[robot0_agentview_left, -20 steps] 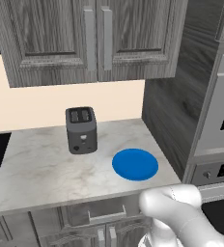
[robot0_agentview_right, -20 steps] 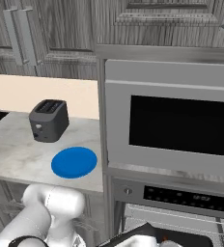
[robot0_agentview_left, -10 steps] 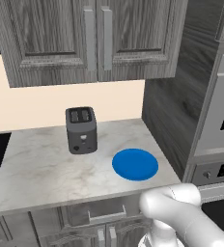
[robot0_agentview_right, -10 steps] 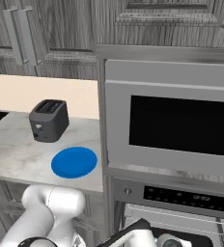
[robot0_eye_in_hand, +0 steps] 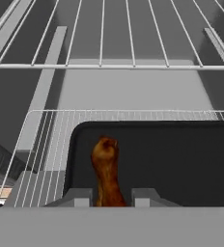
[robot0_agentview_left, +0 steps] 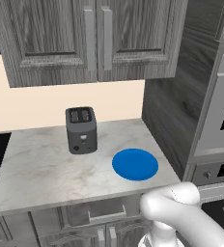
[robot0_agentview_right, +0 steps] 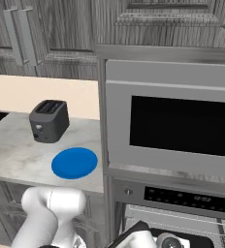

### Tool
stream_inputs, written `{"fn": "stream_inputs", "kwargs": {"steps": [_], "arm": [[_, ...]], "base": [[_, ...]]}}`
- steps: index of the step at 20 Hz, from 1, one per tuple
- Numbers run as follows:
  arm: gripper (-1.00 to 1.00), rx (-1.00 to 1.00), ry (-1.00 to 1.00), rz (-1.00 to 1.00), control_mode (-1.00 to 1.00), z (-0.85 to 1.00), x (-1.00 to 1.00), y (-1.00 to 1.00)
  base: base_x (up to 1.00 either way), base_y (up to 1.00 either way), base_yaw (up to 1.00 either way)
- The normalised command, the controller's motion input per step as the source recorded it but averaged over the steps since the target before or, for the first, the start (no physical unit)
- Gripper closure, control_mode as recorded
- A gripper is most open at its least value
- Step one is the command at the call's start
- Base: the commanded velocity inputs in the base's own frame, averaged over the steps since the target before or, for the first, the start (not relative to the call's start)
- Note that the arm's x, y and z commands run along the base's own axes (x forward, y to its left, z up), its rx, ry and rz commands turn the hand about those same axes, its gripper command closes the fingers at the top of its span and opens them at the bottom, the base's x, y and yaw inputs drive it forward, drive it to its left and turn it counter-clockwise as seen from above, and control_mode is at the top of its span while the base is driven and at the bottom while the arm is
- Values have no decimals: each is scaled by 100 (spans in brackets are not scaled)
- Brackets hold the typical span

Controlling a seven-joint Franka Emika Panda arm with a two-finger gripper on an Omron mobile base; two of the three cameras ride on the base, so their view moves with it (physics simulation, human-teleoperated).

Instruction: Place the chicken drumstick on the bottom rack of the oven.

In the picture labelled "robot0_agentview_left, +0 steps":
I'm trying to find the silver built-in microwave oven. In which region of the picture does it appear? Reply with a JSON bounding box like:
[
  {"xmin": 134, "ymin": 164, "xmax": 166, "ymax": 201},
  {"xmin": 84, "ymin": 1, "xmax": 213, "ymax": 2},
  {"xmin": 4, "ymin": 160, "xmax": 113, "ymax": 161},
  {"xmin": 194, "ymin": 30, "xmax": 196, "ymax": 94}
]
[{"xmin": 193, "ymin": 52, "xmax": 224, "ymax": 158}]

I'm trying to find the grey wooden base cupboard door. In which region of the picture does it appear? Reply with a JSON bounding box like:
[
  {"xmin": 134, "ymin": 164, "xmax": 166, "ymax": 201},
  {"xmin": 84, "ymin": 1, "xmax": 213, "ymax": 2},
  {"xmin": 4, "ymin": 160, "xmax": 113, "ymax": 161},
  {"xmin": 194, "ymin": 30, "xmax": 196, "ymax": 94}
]
[
  {"xmin": 105, "ymin": 219, "xmax": 152, "ymax": 247},
  {"xmin": 38, "ymin": 224, "xmax": 107, "ymax": 247}
]

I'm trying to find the blue round plate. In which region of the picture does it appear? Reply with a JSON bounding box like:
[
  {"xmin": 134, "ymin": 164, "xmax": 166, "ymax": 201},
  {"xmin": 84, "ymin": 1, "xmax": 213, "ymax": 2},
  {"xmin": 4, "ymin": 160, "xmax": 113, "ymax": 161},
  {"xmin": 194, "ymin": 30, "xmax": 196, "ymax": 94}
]
[{"xmin": 111, "ymin": 148, "xmax": 159, "ymax": 181}]

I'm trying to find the grey wooden tall cabinet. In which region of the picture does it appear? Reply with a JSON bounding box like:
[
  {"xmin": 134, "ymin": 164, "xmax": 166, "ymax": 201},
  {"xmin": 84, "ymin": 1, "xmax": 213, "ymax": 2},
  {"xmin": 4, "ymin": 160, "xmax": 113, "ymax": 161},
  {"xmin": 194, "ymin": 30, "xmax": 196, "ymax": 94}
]
[{"xmin": 141, "ymin": 0, "xmax": 224, "ymax": 181}]

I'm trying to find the grey wooden drawer front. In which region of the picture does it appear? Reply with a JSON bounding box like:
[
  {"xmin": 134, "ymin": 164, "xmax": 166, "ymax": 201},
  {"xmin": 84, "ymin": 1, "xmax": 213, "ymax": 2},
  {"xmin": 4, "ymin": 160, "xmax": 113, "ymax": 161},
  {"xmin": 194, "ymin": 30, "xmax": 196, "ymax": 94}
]
[{"xmin": 63, "ymin": 194, "xmax": 145, "ymax": 228}]

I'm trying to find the dark grey toaster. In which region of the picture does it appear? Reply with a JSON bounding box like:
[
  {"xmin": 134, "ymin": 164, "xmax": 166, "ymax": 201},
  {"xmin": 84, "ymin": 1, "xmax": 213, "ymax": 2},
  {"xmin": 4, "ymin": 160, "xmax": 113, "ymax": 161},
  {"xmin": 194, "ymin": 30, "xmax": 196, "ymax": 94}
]
[{"xmin": 65, "ymin": 106, "xmax": 98, "ymax": 155}]

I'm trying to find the grey wooden base cupboard run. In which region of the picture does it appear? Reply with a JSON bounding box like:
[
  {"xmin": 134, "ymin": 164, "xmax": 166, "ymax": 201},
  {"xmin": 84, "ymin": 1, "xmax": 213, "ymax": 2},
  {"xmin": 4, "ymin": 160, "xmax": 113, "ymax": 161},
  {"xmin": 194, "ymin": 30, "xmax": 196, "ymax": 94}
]
[{"xmin": 0, "ymin": 206, "xmax": 67, "ymax": 247}]

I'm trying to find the silver oven door handle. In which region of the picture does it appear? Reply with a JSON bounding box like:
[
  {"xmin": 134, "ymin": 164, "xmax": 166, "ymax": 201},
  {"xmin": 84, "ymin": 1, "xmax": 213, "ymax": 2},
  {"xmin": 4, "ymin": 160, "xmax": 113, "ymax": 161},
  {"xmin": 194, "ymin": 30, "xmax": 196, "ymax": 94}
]
[{"xmin": 197, "ymin": 181, "xmax": 224, "ymax": 203}]

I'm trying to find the grey base door handle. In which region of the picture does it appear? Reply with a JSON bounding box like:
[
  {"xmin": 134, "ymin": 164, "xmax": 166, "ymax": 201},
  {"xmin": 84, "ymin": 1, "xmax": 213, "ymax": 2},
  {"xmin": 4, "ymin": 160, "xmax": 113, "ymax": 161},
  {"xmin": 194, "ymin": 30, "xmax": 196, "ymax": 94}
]
[
  {"xmin": 109, "ymin": 226, "xmax": 118, "ymax": 247},
  {"xmin": 97, "ymin": 229, "xmax": 106, "ymax": 247}
]

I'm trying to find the grey drawer handle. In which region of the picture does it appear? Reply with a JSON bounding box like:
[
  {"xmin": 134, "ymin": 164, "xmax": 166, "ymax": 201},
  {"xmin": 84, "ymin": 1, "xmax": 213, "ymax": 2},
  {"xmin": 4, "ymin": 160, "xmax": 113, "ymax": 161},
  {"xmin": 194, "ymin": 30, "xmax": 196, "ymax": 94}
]
[{"xmin": 87, "ymin": 205, "xmax": 127, "ymax": 224}]

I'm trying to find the grey bar door handle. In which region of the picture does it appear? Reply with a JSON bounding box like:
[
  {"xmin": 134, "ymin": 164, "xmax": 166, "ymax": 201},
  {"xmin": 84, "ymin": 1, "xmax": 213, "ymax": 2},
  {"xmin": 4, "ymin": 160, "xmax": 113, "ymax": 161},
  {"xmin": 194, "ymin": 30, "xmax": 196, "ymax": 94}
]
[
  {"xmin": 83, "ymin": 9, "xmax": 98, "ymax": 72},
  {"xmin": 100, "ymin": 8, "xmax": 114, "ymax": 71}
]

